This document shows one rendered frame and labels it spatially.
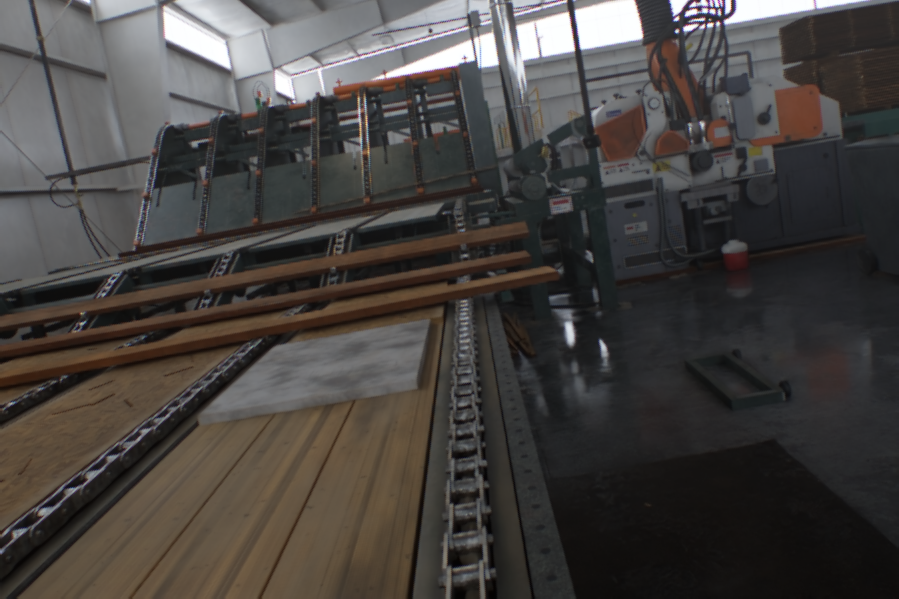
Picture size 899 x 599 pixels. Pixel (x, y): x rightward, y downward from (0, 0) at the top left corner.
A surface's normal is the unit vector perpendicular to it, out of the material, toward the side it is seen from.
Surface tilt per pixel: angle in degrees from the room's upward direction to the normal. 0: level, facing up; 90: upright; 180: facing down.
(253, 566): 0
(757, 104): 90
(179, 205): 46
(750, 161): 90
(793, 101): 90
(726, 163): 90
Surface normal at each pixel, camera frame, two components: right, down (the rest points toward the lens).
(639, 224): 0.00, 0.14
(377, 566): -0.18, -0.97
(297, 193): -0.13, -0.57
